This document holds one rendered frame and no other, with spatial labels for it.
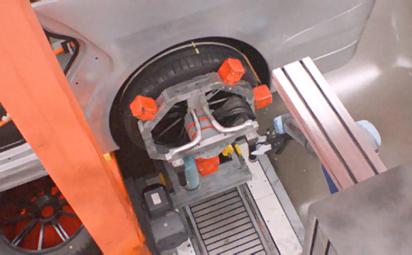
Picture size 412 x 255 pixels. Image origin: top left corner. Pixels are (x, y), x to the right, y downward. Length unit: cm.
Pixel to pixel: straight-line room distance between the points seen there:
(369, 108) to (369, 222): 268
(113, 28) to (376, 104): 211
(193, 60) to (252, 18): 31
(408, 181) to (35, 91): 92
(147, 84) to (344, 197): 148
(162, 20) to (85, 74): 39
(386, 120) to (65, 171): 237
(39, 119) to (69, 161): 24
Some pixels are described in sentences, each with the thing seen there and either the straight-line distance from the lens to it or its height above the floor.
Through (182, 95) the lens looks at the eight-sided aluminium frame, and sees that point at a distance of 233.
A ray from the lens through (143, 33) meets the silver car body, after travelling 215.
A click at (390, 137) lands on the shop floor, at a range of 359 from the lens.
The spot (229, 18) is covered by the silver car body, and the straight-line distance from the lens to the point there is 226.
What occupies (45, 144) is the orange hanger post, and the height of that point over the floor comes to 167.
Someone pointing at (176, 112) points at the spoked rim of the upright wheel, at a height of 87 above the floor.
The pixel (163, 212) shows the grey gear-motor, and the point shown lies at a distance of 289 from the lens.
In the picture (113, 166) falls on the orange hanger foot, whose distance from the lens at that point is 272.
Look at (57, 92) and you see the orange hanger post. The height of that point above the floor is 186.
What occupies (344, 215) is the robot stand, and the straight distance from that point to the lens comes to 103.
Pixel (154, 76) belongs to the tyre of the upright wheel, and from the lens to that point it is 237.
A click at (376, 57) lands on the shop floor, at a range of 396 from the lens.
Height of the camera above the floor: 296
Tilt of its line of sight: 56 degrees down
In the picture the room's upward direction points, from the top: 10 degrees counter-clockwise
